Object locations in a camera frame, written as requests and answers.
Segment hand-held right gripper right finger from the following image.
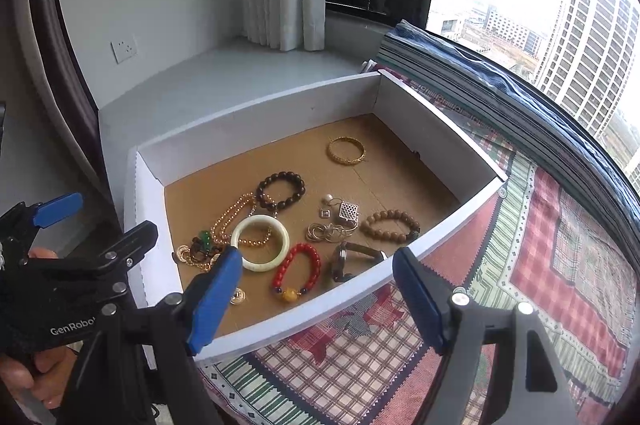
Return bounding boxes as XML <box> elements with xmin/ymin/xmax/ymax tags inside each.
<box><xmin>392</xmin><ymin>246</ymin><xmax>594</xmax><ymax>425</ymax></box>

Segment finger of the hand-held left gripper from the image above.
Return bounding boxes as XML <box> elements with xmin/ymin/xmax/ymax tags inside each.
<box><xmin>20</xmin><ymin>221</ymin><xmax>159</xmax><ymax>277</ymax></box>
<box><xmin>0</xmin><ymin>192</ymin><xmax>84</xmax><ymax>247</ymax></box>

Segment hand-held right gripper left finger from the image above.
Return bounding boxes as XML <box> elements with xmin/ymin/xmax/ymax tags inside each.
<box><xmin>56</xmin><ymin>245</ymin><xmax>245</xmax><ymax>425</ymax></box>

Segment pale jade bangle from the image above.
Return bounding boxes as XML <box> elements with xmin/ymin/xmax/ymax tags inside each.
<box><xmin>231</xmin><ymin>215</ymin><xmax>291</xmax><ymax>274</ymax></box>

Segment green pendant with brown cord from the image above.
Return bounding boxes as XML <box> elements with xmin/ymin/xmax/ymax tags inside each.
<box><xmin>172</xmin><ymin>229</ymin><xmax>229</xmax><ymax>274</ymax></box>

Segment red bead bracelet amber bead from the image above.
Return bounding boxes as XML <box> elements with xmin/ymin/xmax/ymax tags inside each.
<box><xmin>271</xmin><ymin>242</ymin><xmax>322</xmax><ymax>305</ymax></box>

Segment brown wide bangle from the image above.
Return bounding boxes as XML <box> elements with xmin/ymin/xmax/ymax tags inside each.
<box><xmin>330</xmin><ymin>241</ymin><xmax>389</xmax><ymax>282</ymax></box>

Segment tan wooden bead bracelet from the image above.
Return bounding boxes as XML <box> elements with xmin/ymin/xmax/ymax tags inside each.
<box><xmin>360</xmin><ymin>210</ymin><xmax>422</xmax><ymax>242</ymax></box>

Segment golden bead necklace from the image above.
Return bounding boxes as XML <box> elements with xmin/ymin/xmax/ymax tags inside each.
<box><xmin>210</xmin><ymin>192</ymin><xmax>274</xmax><ymax>251</ymax></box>

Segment silver lattice cube pendant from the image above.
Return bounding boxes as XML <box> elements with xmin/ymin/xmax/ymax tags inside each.
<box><xmin>337</xmin><ymin>201</ymin><xmax>361</xmax><ymax>226</ymax></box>

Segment silver linked rings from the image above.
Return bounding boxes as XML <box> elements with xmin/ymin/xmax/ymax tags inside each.
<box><xmin>306</xmin><ymin>221</ymin><xmax>359</xmax><ymax>244</ymax></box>

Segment dark bead bracelet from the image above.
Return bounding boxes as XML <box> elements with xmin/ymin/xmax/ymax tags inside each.
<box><xmin>256</xmin><ymin>172</ymin><xmax>306</xmax><ymax>212</ymax></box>

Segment gold bangle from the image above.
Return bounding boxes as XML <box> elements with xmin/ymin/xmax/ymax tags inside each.
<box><xmin>327</xmin><ymin>136</ymin><xmax>366</xmax><ymax>165</ymax></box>

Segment white cardboard box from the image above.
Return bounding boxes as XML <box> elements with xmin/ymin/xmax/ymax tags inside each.
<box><xmin>97</xmin><ymin>70</ymin><xmax>509</xmax><ymax>363</ymax></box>

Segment person's left hand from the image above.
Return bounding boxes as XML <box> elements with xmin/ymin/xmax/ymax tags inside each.
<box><xmin>0</xmin><ymin>347</ymin><xmax>77</xmax><ymax>410</ymax></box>

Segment dark brown curtain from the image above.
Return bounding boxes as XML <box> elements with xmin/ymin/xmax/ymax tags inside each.
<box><xmin>25</xmin><ymin>0</ymin><xmax>104</xmax><ymax>186</ymax></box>

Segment patchwork plaid blanket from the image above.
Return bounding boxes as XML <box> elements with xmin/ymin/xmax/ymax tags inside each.
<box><xmin>197</xmin><ymin>70</ymin><xmax>636</xmax><ymax>425</ymax></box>

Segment blue striped folded quilt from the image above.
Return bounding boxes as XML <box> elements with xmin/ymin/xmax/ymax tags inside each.
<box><xmin>375</xmin><ymin>20</ymin><xmax>640</xmax><ymax>201</ymax></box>

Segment white wall socket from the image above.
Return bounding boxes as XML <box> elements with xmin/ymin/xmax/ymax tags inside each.
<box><xmin>111</xmin><ymin>34</ymin><xmax>140</xmax><ymax>64</ymax></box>

